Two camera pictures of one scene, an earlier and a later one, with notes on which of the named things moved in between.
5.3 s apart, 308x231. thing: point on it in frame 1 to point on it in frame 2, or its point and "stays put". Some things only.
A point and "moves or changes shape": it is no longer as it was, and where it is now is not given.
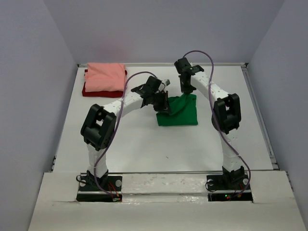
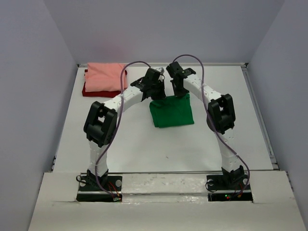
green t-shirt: x=183 y=111 moves or changes shape
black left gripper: x=164 y=107 to x=162 y=95
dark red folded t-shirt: x=101 y=94 stays put
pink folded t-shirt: x=104 y=77 stays put
